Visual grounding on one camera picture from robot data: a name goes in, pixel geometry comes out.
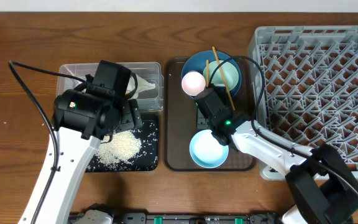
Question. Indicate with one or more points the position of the dark blue plate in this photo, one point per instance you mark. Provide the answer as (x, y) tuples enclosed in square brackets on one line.
[(198, 62)]

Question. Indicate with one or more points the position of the pink cup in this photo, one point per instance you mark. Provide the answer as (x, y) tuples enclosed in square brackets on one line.
[(193, 83)]

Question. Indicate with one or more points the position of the black plastic tray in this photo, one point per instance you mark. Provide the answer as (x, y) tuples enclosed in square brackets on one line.
[(146, 159)]

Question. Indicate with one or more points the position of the clear plastic bin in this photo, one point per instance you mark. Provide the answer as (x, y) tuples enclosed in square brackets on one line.
[(148, 101)]

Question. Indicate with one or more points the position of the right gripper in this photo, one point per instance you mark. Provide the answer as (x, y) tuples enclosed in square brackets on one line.
[(204, 113)]

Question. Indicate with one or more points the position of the wooden chopstick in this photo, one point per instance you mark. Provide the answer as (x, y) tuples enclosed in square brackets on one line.
[(207, 73), (223, 77)]

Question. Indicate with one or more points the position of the grey dishwasher rack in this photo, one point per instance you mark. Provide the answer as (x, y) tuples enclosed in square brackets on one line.
[(306, 81)]

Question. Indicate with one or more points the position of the brown serving tray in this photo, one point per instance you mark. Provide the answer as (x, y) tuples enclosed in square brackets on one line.
[(181, 120)]

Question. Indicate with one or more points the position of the mint green bowl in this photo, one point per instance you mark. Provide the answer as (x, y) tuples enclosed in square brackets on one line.
[(230, 73)]

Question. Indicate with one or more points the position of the white tissue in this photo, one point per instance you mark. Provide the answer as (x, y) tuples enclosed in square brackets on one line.
[(142, 85)]

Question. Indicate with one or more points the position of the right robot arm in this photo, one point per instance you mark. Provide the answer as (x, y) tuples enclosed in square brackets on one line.
[(323, 188)]

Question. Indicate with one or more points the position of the white rice pile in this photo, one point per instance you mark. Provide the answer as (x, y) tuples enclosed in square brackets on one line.
[(123, 147)]

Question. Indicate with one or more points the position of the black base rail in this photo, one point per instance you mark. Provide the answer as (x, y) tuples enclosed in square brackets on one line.
[(132, 218)]

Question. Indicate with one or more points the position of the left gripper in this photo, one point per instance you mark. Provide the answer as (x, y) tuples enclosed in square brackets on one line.
[(130, 118)]

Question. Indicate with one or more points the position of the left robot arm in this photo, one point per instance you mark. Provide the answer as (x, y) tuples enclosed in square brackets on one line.
[(80, 122)]

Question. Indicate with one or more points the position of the light blue bowl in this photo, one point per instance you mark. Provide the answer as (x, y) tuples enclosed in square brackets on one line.
[(205, 150)]

